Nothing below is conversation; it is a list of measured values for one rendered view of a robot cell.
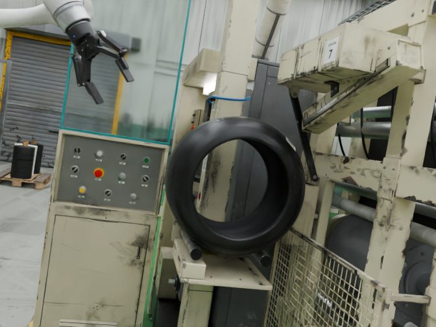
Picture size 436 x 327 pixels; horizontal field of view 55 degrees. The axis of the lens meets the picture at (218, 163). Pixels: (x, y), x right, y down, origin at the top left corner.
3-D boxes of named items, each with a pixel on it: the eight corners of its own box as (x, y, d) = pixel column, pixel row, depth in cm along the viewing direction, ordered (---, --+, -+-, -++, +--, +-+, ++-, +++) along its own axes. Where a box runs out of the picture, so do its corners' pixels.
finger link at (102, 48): (94, 47, 124) (95, 42, 123) (125, 59, 121) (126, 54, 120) (85, 47, 121) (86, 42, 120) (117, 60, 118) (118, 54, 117)
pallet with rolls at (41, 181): (7, 175, 813) (12, 136, 809) (50, 180, 834) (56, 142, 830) (-10, 184, 697) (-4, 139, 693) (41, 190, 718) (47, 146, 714)
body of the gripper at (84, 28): (95, 19, 123) (111, 47, 124) (78, 35, 127) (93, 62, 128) (78, 19, 117) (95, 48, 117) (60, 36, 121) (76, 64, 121)
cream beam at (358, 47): (274, 84, 194) (279, 53, 194) (324, 94, 200) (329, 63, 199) (336, 66, 135) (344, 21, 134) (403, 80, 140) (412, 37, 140)
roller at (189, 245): (180, 235, 191) (181, 226, 191) (189, 237, 192) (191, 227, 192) (189, 259, 157) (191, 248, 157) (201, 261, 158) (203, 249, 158)
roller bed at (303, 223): (266, 233, 215) (276, 176, 214) (293, 236, 218) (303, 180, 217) (279, 244, 196) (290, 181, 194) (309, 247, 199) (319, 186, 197)
